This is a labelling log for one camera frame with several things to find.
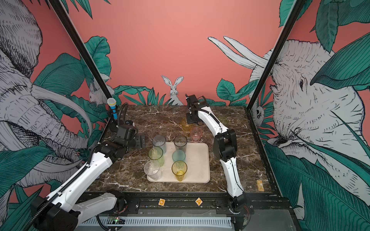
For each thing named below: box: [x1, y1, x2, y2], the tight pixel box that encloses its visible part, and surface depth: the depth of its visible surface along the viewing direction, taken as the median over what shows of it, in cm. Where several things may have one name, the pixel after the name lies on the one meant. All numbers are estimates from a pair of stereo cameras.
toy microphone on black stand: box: [106, 97, 119, 120], surface depth 93 cm
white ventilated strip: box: [81, 217, 233, 227], surface depth 71 cm
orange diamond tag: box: [194, 196, 204, 207], surface depth 76 cm
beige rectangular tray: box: [147, 141, 211, 184], surface depth 90 cm
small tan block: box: [256, 179, 265, 192], surface depth 82 cm
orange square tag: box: [158, 198, 166, 206], surface depth 76 cm
